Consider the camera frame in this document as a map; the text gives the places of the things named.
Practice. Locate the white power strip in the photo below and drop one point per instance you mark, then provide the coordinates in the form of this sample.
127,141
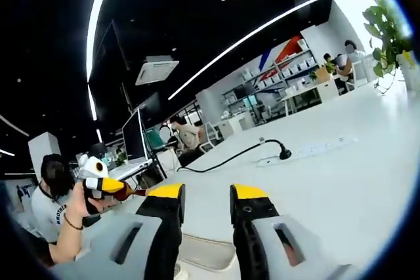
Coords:
315,149

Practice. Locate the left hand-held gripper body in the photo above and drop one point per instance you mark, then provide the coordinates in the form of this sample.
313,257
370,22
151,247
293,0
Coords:
93,168

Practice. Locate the linear ceiling light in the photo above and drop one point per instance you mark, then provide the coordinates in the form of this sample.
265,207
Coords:
246,40
98,14

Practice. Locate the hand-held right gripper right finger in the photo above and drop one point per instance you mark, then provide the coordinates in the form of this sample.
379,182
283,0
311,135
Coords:
262,247

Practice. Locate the green potted plant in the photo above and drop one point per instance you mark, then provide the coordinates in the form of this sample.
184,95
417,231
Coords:
387,31

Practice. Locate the white storage shelf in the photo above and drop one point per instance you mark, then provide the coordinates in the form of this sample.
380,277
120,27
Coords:
279,76

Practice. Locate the white office chair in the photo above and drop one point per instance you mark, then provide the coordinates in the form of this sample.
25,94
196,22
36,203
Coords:
210,134

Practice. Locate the white office desk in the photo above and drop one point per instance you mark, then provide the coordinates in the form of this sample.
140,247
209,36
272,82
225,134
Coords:
308,91

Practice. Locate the computer monitor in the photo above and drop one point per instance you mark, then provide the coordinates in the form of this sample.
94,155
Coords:
134,135

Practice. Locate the ceiling air conditioner unit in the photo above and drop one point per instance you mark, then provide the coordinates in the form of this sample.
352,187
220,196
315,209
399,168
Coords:
157,71

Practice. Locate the cardboard box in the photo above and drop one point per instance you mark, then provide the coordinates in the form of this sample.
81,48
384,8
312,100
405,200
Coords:
323,73

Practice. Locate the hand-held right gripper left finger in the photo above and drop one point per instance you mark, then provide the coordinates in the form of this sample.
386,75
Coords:
108,244

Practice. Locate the brown wooden utensil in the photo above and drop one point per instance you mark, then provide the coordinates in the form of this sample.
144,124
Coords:
126,193

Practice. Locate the person's left hand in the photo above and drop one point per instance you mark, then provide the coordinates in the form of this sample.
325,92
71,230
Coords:
77,204

